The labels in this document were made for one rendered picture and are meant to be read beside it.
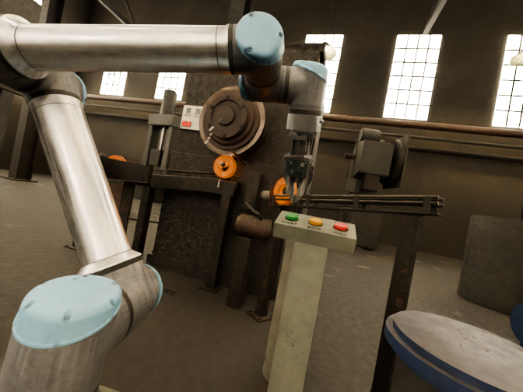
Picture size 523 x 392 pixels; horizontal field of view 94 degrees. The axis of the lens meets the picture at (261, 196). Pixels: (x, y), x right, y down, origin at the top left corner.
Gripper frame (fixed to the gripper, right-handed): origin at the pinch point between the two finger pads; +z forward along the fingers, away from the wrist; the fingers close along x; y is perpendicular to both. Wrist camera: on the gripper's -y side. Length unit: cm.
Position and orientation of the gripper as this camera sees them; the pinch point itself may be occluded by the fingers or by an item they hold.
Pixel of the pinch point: (294, 198)
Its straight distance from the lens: 75.9
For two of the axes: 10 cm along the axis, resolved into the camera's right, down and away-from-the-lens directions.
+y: -3.0, 2.9, -9.1
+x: 9.5, 1.7, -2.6
